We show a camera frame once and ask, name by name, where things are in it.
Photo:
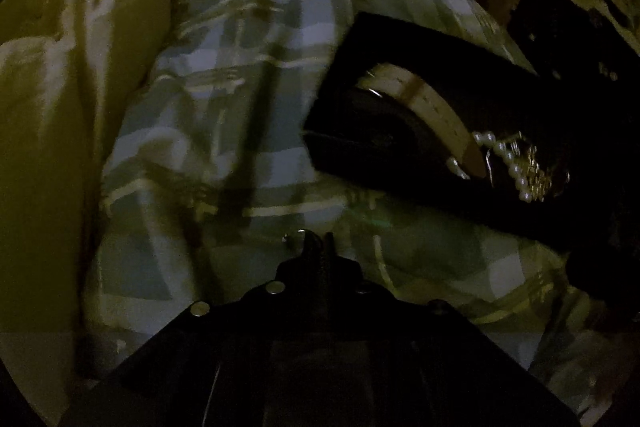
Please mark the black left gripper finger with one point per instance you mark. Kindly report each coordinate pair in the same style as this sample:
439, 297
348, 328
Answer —
319, 345

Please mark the silver chain jewelry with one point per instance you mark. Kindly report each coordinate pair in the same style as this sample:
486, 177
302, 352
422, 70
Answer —
531, 179

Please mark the black jewelry tray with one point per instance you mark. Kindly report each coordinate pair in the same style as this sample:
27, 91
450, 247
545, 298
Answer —
425, 118

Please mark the blue green plaid bedsheet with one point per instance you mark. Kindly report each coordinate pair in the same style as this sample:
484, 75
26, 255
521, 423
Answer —
209, 170

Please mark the cream crumpled duvet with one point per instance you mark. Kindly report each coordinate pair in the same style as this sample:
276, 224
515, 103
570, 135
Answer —
67, 70

